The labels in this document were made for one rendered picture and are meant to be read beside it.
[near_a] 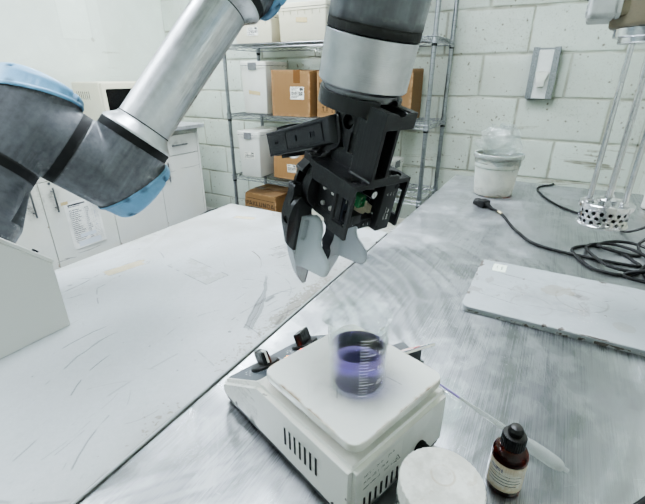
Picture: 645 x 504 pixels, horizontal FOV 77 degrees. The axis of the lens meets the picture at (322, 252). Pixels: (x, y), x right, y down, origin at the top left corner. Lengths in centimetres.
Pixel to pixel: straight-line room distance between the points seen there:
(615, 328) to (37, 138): 85
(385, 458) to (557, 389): 27
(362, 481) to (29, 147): 58
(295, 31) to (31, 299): 234
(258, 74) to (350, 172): 264
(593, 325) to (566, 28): 216
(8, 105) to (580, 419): 79
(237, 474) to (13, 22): 320
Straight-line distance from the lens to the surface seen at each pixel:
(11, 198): 68
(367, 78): 33
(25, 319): 68
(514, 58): 272
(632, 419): 58
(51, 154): 69
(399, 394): 37
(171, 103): 72
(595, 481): 49
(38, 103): 70
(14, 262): 65
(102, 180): 70
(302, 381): 38
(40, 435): 54
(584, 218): 69
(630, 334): 71
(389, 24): 33
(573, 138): 272
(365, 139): 34
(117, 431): 50
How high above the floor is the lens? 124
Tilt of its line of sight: 24 degrees down
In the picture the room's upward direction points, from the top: straight up
